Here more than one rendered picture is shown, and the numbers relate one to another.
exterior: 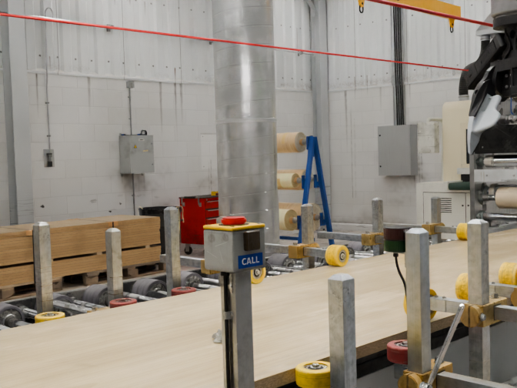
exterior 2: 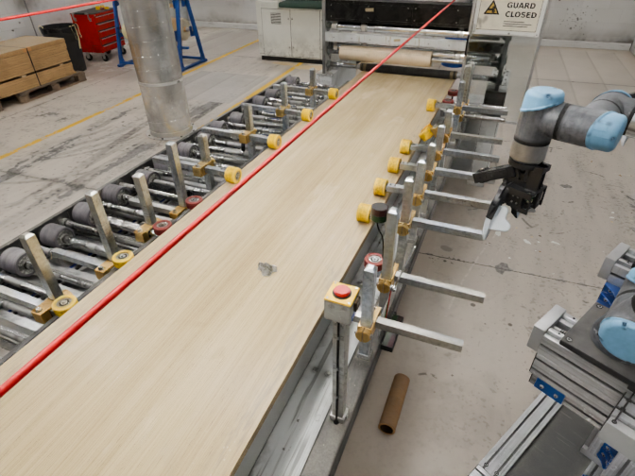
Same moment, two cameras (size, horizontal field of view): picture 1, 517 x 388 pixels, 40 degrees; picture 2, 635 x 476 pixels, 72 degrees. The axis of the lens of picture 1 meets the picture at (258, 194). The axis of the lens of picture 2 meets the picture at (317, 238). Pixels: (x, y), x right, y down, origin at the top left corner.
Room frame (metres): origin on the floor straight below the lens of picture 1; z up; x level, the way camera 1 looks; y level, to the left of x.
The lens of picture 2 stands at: (0.41, 0.39, 1.95)
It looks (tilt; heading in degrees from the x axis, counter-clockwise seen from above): 35 degrees down; 338
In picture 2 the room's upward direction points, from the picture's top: 1 degrees counter-clockwise
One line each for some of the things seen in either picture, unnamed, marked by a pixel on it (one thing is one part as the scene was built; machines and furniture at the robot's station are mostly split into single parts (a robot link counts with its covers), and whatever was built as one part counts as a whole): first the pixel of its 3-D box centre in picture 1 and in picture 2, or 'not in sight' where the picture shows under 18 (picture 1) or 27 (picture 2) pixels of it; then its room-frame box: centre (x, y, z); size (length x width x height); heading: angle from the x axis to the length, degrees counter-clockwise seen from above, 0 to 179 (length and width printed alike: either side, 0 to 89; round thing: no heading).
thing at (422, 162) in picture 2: not in sight; (416, 207); (1.83, -0.68, 0.89); 0.04 x 0.04 x 0.48; 44
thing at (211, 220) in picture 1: (208, 223); (99, 34); (10.00, 0.71, 0.41); 0.76 x 0.48 x 0.81; 144
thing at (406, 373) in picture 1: (424, 379); (386, 277); (1.50, -0.34, 0.85); 0.14 x 0.06 x 0.05; 134
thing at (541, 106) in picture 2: not in sight; (540, 116); (1.07, -0.39, 1.62); 0.09 x 0.08 x 0.11; 24
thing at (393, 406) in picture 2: not in sight; (394, 402); (1.45, -0.43, 0.04); 0.30 x 0.08 x 0.08; 134
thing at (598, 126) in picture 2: not in sight; (592, 126); (0.98, -0.45, 1.61); 0.11 x 0.11 x 0.08; 24
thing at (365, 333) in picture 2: not in sight; (368, 323); (1.32, -0.16, 0.84); 0.14 x 0.06 x 0.05; 134
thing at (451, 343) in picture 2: not in sight; (396, 328); (1.26, -0.24, 0.84); 0.44 x 0.03 x 0.04; 44
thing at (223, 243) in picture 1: (235, 248); (341, 303); (1.12, 0.04, 1.18); 0.07 x 0.07 x 0.08; 44
